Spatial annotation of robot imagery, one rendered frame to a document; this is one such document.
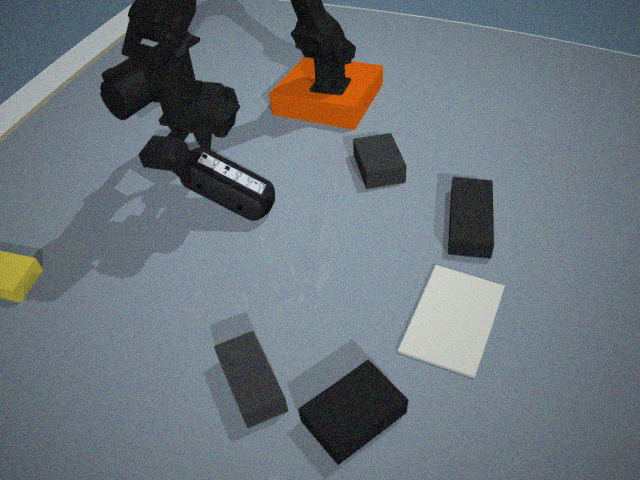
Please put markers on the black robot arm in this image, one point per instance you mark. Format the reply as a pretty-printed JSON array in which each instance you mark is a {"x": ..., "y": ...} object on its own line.
[{"x": 139, "y": 80}]

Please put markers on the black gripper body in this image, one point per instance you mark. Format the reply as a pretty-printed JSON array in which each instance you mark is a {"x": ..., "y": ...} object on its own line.
[{"x": 170, "y": 152}]

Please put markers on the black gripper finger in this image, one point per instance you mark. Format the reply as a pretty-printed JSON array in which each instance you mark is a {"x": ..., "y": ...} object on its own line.
[
  {"x": 203, "y": 138},
  {"x": 184, "y": 172}
]

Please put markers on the white flat rectangular board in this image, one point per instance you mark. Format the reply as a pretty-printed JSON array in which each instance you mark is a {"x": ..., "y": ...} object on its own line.
[{"x": 453, "y": 320}]

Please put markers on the yellow rectangular block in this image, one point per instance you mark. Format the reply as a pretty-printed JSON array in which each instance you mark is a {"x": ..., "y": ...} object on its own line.
[{"x": 17, "y": 275}]

